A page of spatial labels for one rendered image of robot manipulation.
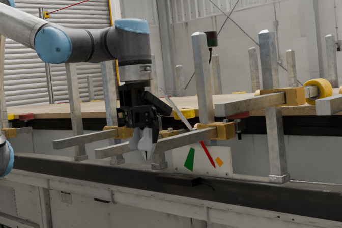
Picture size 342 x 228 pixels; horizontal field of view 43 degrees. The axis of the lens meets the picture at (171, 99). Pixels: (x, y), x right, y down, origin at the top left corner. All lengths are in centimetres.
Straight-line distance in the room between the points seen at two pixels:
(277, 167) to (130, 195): 73
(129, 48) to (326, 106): 52
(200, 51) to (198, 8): 996
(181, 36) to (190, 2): 93
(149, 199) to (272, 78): 74
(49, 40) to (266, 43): 59
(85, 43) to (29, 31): 15
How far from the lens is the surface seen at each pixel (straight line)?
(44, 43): 114
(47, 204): 286
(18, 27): 125
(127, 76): 113
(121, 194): 186
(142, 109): 113
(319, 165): 148
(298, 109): 143
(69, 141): 162
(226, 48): 1068
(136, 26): 114
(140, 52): 113
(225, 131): 137
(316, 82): 141
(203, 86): 141
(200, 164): 146
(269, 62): 126
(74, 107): 198
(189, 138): 129
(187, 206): 160
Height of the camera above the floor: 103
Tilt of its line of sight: 3 degrees down
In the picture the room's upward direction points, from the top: 6 degrees counter-clockwise
